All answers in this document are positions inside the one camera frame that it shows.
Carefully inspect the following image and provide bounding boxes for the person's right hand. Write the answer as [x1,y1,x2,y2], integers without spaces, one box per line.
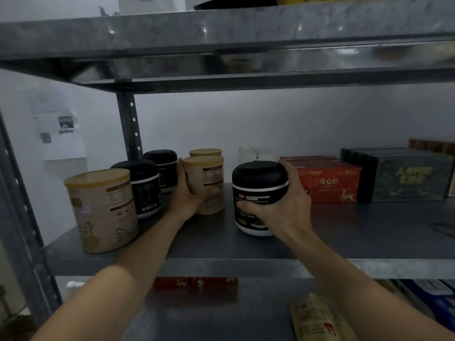
[239,160,315,244]

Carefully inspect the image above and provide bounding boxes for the person's left hand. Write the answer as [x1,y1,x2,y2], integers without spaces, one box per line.
[166,158,222,228]

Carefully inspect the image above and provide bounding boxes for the beige canister with label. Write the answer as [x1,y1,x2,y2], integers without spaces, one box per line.
[189,148,223,159]
[182,156,225,215]

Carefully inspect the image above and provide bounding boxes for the black jar with white band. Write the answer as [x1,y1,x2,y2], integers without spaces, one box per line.
[143,149,178,194]
[232,160,290,238]
[110,159,164,219]

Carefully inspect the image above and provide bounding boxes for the person's right forearm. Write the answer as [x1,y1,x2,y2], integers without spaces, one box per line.
[282,224,455,341]

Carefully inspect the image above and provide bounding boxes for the person's left forearm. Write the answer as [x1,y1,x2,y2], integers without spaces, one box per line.
[30,211,194,341]

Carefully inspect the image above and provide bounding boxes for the white carton box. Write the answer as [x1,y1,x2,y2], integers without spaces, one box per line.
[238,147,277,164]

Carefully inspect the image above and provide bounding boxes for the red box with deer print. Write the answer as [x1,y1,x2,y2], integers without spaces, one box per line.
[280,156,340,164]
[287,162,362,204]

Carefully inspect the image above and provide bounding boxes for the row of red boxes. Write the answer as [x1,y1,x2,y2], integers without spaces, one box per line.
[152,277,238,290]

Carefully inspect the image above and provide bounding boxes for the large beige canister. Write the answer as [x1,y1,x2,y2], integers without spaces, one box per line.
[64,169,139,254]

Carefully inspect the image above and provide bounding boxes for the black box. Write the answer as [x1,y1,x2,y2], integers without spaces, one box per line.
[340,148,409,203]

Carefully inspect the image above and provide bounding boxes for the beige snack packet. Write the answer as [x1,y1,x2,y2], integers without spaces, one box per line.
[289,292,360,341]

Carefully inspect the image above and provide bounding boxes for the dark green box gold print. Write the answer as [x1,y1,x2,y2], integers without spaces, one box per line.
[369,152,454,203]

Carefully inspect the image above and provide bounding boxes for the white paper notice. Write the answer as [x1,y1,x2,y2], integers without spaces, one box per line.
[33,109,88,162]

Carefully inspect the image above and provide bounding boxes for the grey metal shelf rack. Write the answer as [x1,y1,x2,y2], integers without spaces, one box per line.
[0,0,455,341]

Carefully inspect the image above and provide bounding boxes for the brown patterned box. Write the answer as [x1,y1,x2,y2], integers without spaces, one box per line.
[408,139,455,155]

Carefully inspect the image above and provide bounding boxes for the black flat object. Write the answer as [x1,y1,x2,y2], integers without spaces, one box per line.
[193,0,278,11]

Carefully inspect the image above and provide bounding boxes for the blue packages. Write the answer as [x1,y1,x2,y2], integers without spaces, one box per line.
[398,279,455,332]

